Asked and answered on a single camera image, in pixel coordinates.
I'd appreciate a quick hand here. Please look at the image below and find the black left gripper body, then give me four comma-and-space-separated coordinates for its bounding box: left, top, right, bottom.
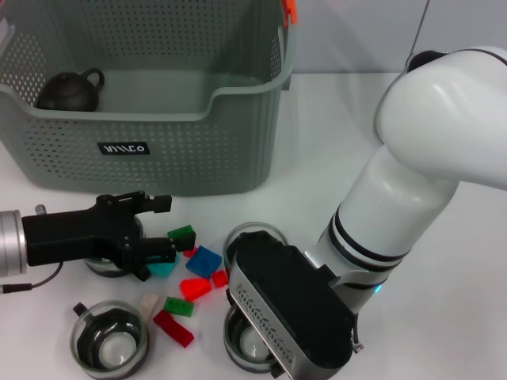
21, 193, 150, 282

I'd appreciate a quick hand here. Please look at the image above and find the white toy brick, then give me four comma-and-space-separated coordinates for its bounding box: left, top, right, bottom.
139, 292, 160, 324

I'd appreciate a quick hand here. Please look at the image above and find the dark red long toy brick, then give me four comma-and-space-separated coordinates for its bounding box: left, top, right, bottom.
152, 309, 195, 348

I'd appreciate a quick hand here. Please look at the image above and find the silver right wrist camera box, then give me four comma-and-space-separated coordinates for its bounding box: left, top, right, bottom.
228, 231, 356, 380

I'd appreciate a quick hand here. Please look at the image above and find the orange basket handle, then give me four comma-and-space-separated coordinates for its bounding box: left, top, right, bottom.
280, 0, 299, 25

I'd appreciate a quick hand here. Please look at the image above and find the grey-green perforated storage basket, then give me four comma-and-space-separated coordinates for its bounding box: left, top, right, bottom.
0, 0, 298, 197

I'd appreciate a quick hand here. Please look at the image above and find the silver right gripper cable connector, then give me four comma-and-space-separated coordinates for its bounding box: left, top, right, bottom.
350, 312, 365, 353

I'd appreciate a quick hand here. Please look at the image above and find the cyan square toy brick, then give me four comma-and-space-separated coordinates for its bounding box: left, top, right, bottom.
146, 253, 180, 278

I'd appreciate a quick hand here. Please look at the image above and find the glass teacup with black base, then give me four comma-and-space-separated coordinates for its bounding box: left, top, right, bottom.
85, 215, 146, 280
223, 306, 294, 375
222, 222, 290, 274
71, 299, 151, 375

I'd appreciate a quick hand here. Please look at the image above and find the dark clay teapot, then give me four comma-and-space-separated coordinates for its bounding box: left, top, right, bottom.
35, 67, 106, 113

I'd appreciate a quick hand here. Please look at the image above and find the orange-red sloped toy brick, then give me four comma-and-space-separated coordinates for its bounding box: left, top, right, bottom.
178, 276, 213, 301

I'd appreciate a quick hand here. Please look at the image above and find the blue square toy brick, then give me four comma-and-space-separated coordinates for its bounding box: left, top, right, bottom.
185, 245, 223, 277

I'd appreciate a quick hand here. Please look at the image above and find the green toy brick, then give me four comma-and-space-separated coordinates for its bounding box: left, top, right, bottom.
163, 295, 196, 317
166, 224, 197, 251

